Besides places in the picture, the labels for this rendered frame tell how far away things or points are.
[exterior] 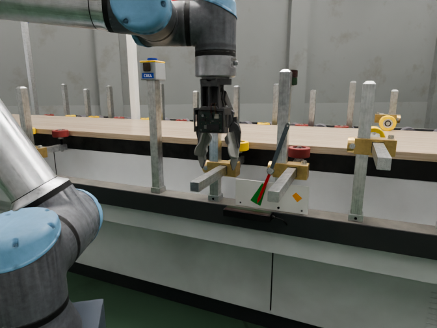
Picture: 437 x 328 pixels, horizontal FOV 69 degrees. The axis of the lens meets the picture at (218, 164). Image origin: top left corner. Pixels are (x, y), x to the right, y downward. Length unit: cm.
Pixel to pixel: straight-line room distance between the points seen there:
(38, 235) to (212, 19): 53
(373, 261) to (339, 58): 479
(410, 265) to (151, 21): 104
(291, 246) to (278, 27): 439
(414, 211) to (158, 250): 118
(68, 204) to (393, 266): 99
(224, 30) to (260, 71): 444
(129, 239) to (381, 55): 528
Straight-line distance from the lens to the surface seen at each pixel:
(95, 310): 89
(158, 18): 58
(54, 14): 65
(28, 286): 70
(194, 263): 167
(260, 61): 515
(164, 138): 153
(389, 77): 634
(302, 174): 110
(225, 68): 70
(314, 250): 122
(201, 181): 98
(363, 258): 122
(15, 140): 86
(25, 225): 71
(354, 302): 154
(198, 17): 71
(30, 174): 84
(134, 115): 255
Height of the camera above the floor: 112
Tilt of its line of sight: 13 degrees down
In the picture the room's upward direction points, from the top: straight up
